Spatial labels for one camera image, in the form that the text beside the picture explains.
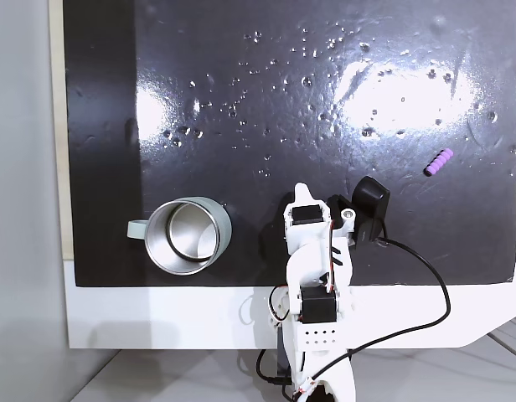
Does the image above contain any steel mug with grey handle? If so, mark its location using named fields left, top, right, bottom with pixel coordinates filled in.
left=126, top=196, right=234, bottom=277

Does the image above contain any purple ribbed pen grip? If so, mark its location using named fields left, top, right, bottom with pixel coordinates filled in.
left=423, top=147, right=455, bottom=178

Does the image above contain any black camera cable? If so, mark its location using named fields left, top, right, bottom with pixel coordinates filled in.
left=256, top=236, right=452, bottom=385

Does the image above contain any black glossy table mat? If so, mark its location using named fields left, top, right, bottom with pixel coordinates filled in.
left=62, top=0, right=516, bottom=289

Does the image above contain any black oval camera box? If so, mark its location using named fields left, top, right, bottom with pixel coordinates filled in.
left=350, top=175, right=392, bottom=253

